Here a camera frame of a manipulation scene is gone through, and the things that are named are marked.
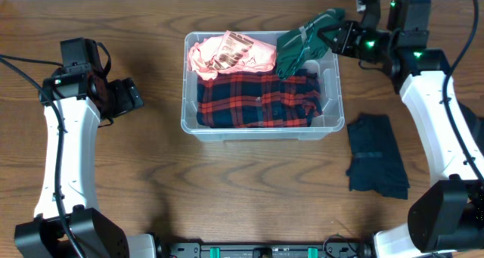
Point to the red navy plaid shirt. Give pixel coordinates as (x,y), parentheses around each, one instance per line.
(258,100)

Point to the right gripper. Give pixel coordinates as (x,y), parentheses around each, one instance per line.
(348,44)

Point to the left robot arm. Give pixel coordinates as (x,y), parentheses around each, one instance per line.
(78,99)

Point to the pink printed t-shirt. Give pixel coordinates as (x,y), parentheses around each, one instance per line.
(230,53)

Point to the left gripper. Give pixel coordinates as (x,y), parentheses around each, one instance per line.
(128,95)

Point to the dark navy shorts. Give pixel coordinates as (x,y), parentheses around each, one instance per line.
(376,162)

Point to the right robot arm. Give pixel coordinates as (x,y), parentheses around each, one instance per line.
(449,216)

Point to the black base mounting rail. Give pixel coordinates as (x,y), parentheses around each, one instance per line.
(336,246)

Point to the clear plastic storage bin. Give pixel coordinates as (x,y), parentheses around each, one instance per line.
(332,119)

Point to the black folded garment right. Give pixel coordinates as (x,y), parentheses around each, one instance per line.
(475,125)

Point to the dark green garment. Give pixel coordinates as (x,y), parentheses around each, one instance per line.
(297,46)

